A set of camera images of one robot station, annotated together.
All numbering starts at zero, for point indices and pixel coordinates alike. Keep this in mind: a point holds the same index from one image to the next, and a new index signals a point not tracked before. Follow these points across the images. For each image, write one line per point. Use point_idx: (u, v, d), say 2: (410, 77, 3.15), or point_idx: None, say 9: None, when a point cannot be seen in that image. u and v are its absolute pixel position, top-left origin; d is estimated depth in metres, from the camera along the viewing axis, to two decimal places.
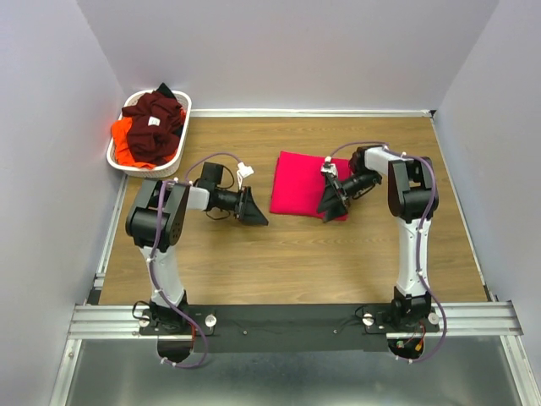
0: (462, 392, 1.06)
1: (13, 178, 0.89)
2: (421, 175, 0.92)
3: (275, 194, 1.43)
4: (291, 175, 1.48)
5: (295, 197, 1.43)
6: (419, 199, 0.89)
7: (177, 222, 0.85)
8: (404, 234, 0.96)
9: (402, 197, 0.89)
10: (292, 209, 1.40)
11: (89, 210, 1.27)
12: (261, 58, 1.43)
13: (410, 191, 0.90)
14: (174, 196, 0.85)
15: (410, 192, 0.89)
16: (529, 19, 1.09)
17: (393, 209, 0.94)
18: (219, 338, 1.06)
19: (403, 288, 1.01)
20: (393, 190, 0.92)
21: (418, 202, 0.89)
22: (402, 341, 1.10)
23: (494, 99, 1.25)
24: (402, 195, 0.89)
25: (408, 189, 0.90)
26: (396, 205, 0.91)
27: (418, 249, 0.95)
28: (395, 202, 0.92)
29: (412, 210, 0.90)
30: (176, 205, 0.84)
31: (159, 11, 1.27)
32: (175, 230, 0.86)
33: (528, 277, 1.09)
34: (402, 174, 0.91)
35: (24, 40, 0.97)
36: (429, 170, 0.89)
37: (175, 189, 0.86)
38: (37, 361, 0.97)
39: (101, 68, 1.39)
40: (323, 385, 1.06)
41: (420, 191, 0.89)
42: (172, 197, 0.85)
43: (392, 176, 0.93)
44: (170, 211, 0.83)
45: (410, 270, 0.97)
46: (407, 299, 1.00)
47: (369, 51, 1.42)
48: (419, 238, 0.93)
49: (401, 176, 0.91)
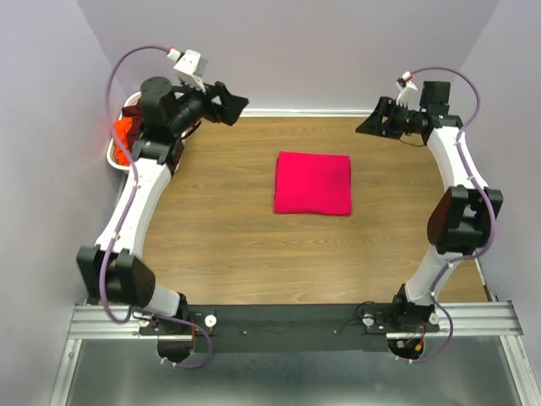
0: (462, 391, 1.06)
1: (13, 178, 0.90)
2: (482, 208, 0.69)
3: (276, 194, 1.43)
4: (292, 174, 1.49)
5: (297, 194, 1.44)
6: (467, 237, 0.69)
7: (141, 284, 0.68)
8: (430, 256, 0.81)
9: (445, 230, 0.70)
10: (293, 209, 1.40)
11: (89, 209, 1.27)
12: (261, 57, 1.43)
13: (458, 225, 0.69)
14: (120, 270, 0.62)
15: (457, 227, 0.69)
16: (527, 18, 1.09)
17: (429, 230, 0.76)
18: (220, 338, 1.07)
19: (412, 298, 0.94)
20: (439, 217, 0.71)
21: (462, 239, 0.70)
22: (402, 341, 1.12)
23: (494, 97, 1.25)
24: (444, 229, 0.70)
25: (456, 223, 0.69)
26: (434, 233, 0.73)
27: (441, 275, 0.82)
28: (434, 231, 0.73)
29: (451, 244, 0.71)
30: (128, 277, 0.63)
31: (159, 12, 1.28)
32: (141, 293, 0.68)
33: (529, 277, 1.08)
34: (460, 207, 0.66)
35: (25, 40, 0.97)
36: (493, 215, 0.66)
37: (124, 247, 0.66)
38: (37, 360, 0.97)
39: (101, 68, 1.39)
40: (323, 385, 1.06)
41: (469, 228, 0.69)
42: (118, 269, 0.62)
43: (445, 202, 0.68)
44: (122, 282, 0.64)
45: (422, 287, 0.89)
46: (409, 303, 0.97)
47: (368, 49, 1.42)
48: (445, 270, 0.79)
49: (460, 209, 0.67)
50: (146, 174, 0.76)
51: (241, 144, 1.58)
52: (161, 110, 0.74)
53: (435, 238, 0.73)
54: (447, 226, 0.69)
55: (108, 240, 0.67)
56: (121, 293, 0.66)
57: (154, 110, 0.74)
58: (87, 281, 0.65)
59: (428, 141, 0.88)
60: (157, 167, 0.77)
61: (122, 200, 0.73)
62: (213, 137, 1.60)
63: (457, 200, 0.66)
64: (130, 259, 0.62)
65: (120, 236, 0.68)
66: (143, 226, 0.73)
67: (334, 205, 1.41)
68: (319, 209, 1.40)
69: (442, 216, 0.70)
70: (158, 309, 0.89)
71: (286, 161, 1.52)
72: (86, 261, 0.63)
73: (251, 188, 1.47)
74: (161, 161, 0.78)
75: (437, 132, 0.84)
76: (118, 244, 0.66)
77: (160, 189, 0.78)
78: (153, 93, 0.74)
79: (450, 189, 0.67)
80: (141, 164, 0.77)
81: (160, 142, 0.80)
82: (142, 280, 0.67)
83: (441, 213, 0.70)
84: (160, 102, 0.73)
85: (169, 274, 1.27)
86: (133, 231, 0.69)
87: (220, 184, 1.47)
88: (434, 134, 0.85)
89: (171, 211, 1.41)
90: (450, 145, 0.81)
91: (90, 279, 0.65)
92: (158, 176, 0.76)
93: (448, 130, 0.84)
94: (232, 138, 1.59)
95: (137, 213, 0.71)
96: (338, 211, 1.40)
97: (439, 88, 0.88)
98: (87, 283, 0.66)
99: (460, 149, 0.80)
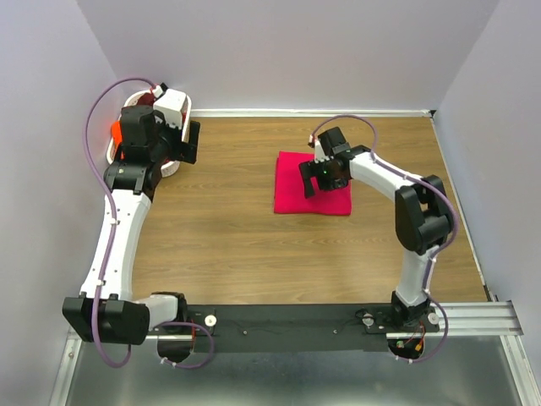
0: (463, 392, 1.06)
1: (13, 178, 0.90)
2: (429, 197, 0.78)
3: (277, 194, 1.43)
4: (291, 173, 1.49)
5: (297, 194, 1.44)
6: (435, 227, 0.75)
7: (137, 322, 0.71)
8: (412, 259, 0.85)
9: (418, 230, 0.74)
10: (292, 209, 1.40)
11: (90, 209, 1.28)
12: (261, 57, 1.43)
13: (423, 220, 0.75)
14: (111, 316, 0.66)
15: (425, 222, 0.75)
16: (527, 19, 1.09)
17: (404, 240, 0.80)
18: (220, 338, 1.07)
19: (409, 302, 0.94)
20: (404, 222, 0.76)
21: (436, 232, 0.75)
22: (402, 341, 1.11)
23: (494, 98, 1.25)
24: (417, 229, 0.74)
25: (423, 221, 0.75)
26: (410, 239, 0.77)
27: (427, 272, 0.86)
28: (407, 236, 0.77)
29: (428, 241, 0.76)
30: (117, 318, 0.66)
31: (159, 12, 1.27)
32: (137, 328, 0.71)
33: (529, 277, 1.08)
34: (415, 202, 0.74)
35: (26, 41, 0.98)
36: (441, 193, 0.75)
37: (112, 293, 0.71)
38: (37, 359, 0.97)
39: (101, 68, 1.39)
40: (323, 385, 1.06)
41: (434, 218, 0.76)
42: (109, 316, 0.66)
43: (401, 205, 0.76)
44: (113, 326, 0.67)
45: (416, 287, 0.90)
46: (407, 309, 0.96)
47: (368, 49, 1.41)
48: (430, 265, 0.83)
49: (416, 204, 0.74)
50: (124, 208, 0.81)
51: (241, 144, 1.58)
52: (140, 128, 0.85)
53: (415, 244, 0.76)
54: (417, 225, 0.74)
55: (94, 288, 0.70)
56: (113, 334, 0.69)
57: (136, 128, 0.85)
58: (80, 329, 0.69)
59: (352, 174, 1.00)
60: (133, 197, 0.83)
61: (104, 237, 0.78)
62: (213, 136, 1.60)
63: (408, 194, 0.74)
64: (120, 306, 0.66)
65: (105, 282, 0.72)
66: (128, 266, 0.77)
67: (334, 206, 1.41)
68: (318, 210, 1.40)
69: (407, 220, 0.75)
70: (160, 318, 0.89)
71: (285, 161, 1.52)
72: (73, 312, 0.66)
73: (251, 188, 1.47)
74: (137, 191, 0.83)
75: (356, 162, 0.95)
76: (106, 292, 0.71)
77: (139, 219, 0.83)
78: (135, 114, 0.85)
79: (398, 192, 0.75)
80: (117, 194, 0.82)
81: (133, 167, 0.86)
82: (135, 319, 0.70)
83: (404, 216, 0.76)
84: (142, 120, 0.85)
85: (168, 274, 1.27)
86: (117, 274, 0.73)
87: (220, 184, 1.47)
88: (355, 164, 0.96)
89: (171, 211, 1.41)
90: (371, 163, 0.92)
91: (83, 326, 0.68)
92: (137, 208, 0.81)
93: (363, 157, 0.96)
94: (231, 138, 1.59)
95: (119, 254, 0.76)
96: (338, 212, 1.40)
97: (332, 134, 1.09)
98: (81, 331, 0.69)
99: (379, 163, 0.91)
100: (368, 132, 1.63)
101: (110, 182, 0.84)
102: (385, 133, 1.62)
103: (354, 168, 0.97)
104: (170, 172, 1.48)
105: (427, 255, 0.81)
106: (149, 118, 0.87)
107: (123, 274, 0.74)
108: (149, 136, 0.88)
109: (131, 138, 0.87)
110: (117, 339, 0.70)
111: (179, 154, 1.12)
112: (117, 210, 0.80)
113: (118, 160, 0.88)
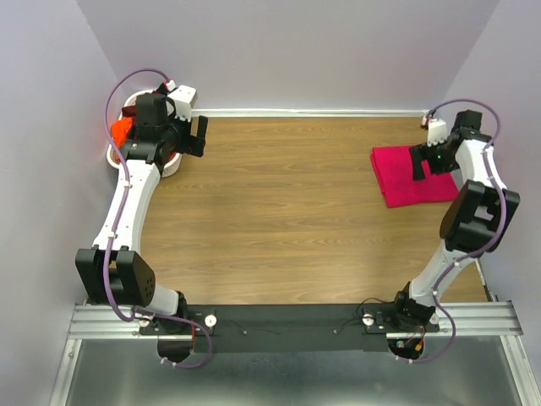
0: (463, 392, 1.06)
1: (12, 179, 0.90)
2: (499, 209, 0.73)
3: (385, 188, 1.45)
4: (391, 169, 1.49)
5: (406, 191, 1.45)
6: (473, 234, 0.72)
7: (144, 281, 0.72)
8: (438, 255, 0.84)
9: (457, 222, 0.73)
10: (404, 200, 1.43)
11: (89, 209, 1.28)
12: (260, 57, 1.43)
13: (471, 221, 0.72)
14: (121, 267, 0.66)
15: (470, 222, 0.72)
16: (527, 19, 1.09)
17: (443, 226, 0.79)
18: (220, 338, 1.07)
19: (416, 295, 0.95)
20: (453, 210, 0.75)
21: (472, 239, 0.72)
22: (402, 341, 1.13)
23: (494, 97, 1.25)
24: (457, 222, 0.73)
25: (469, 220, 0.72)
26: (447, 227, 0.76)
27: (444, 274, 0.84)
28: (447, 226, 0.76)
29: (460, 241, 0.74)
30: (129, 277, 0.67)
31: (159, 12, 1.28)
32: (144, 285, 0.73)
33: (528, 278, 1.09)
34: (477, 200, 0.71)
35: (26, 41, 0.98)
36: (505, 211, 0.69)
37: (122, 244, 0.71)
38: (37, 359, 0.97)
39: (101, 68, 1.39)
40: (323, 385, 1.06)
41: (482, 227, 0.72)
42: (118, 268, 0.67)
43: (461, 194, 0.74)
44: (122, 278, 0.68)
45: (425, 284, 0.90)
46: (408, 299, 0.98)
47: (368, 49, 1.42)
48: (450, 267, 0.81)
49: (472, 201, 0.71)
50: (137, 175, 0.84)
51: (241, 144, 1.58)
52: (154, 108, 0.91)
53: (446, 233, 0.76)
54: (461, 218, 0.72)
55: (106, 239, 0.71)
56: (122, 288, 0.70)
57: (150, 109, 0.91)
58: (89, 283, 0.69)
59: (457, 155, 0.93)
60: (146, 167, 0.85)
61: (117, 199, 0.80)
62: (213, 136, 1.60)
63: (474, 189, 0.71)
64: (129, 256, 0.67)
65: (117, 234, 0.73)
66: (138, 226, 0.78)
67: (443, 193, 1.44)
68: (427, 198, 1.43)
69: (456, 209, 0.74)
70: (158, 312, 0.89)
71: (381, 156, 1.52)
72: (84, 264, 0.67)
73: (252, 188, 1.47)
74: (150, 161, 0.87)
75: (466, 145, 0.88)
76: (117, 243, 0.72)
77: (150, 188, 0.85)
78: (150, 97, 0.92)
79: (468, 181, 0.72)
80: (131, 164, 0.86)
81: (146, 144, 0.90)
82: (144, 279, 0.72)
83: (456, 205, 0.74)
84: (155, 102, 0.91)
85: (168, 274, 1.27)
86: (128, 228, 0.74)
87: (220, 184, 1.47)
88: (463, 145, 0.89)
89: (171, 211, 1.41)
90: (478, 154, 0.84)
91: (91, 282, 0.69)
92: (148, 175, 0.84)
93: (476, 145, 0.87)
94: (232, 138, 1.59)
95: (131, 211, 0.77)
96: (447, 199, 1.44)
97: (471, 115, 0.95)
98: (89, 287, 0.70)
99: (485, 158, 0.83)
100: (368, 133, 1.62)
101: (124, 155, 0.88)
102: (385, 133, 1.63)
103: (460, 148, 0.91)
104: (170, 172, 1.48)
105: (450, 255, 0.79)
106: (161, 102, 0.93)
107: (134, 231, 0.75)
108: (161, 118, 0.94)
109: (144, 117, 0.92)
110: (125, 298, 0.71)
111: (188, 147, 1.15)
112: (130, 177, 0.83)
113: (132, 139, 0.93)
